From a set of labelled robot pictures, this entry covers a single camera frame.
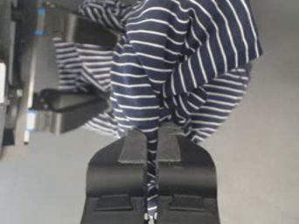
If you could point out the navy white striped t-shirt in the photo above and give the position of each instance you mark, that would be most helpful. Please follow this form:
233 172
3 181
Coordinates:
175 58

